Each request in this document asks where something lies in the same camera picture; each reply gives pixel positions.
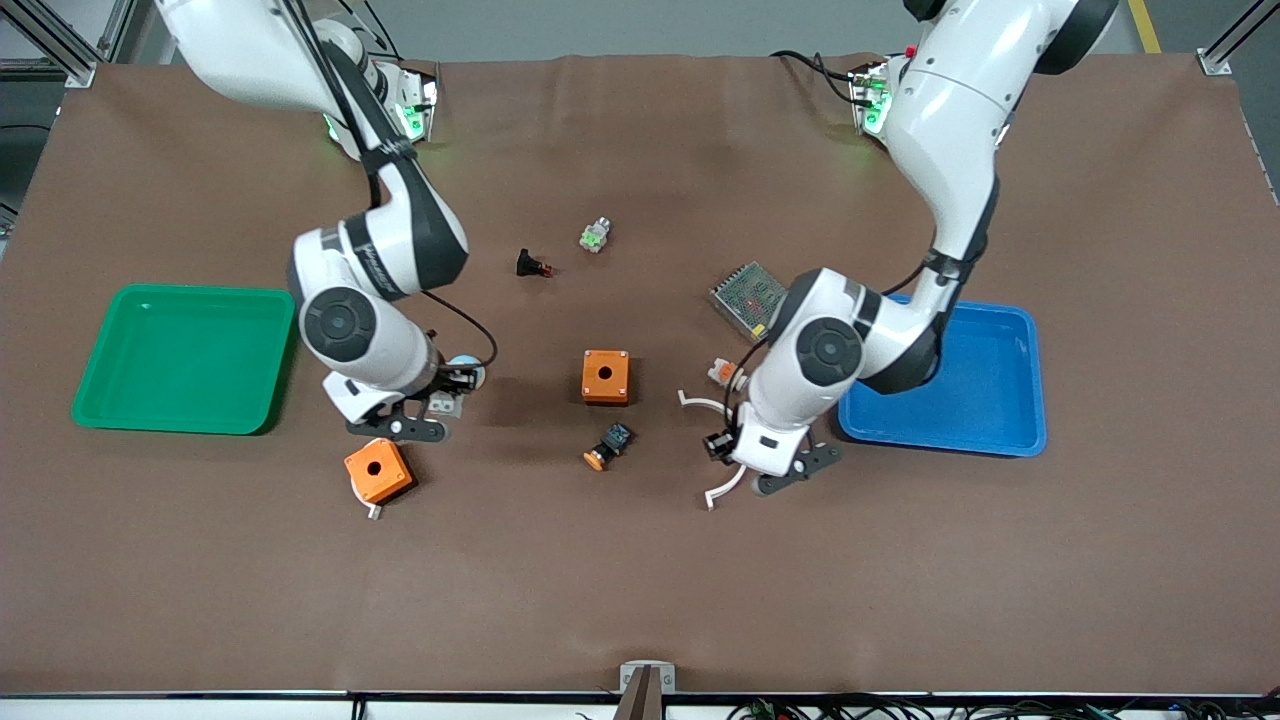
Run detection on black cable bundle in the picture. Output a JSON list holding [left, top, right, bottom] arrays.
[[725, 698, 1280, 720]]

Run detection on green plastic tray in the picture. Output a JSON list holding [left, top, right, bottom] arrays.
[[70, 284, 298, 437]]

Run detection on yellow mushroom push button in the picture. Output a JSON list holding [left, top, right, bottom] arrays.
[[583, 422, 634, 473]]

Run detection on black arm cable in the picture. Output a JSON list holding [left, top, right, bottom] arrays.
[[420, 288, 499, 376], [768, 48, 863, 106], [283, 0, 416, 206]]

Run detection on orange button box with hole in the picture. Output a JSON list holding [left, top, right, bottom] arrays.
[[343, 437, 416, 505]]

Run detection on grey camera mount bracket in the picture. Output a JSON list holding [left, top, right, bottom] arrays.
[[612, 661, 678, 720]]

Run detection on brown table mat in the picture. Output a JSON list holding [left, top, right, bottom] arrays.
[[0, 52, 1280, 698]]

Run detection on orange button box black base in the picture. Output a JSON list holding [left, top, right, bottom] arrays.
[[581, 349, 632, 407]]

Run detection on metal mesh power supply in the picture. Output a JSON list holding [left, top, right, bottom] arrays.
[[708, 261, 791, 343]]

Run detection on aluminium frame profile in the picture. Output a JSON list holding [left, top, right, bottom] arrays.
[[0, 0, 101, 91], [1198, 0, 1280, 77]]

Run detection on blue plastic tray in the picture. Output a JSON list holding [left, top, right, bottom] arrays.
[[838, 293, 1049, 459]]

